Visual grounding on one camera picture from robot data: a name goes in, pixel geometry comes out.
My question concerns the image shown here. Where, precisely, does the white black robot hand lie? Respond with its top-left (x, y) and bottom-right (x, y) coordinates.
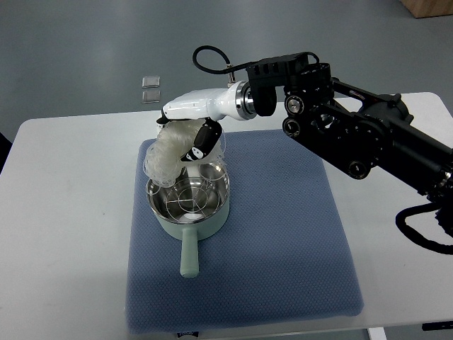
top-left (156, 81), bottom-right (257, 162)

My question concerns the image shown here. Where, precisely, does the mint green steel pot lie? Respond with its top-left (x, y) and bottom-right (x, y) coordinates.
top-left (146, 163), bottom-right (230, 278)

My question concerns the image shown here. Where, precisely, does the blue textured mat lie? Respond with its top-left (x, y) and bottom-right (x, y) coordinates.
top-left (126, 130), bottom-right (364, 334)

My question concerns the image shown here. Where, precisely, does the white vermicelli bundle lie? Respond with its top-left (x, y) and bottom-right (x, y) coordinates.
top-left (143, 118), bottom-right (224, 188)

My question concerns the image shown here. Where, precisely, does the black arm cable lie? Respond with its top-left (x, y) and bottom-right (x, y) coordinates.
top-left (192, 45), bottom-right (321, 86)

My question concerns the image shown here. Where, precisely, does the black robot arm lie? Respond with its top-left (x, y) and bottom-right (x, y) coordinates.
top-left (246, 52), bottom-right (452, 255)

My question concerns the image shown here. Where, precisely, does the upper metal floor plate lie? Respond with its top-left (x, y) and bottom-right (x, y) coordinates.
top-left (142, 75), bottom-right (160, 89)

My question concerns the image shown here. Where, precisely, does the wooden box corner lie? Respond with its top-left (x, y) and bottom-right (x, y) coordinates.
top-left (401, 0), bottom-right (452, 18)

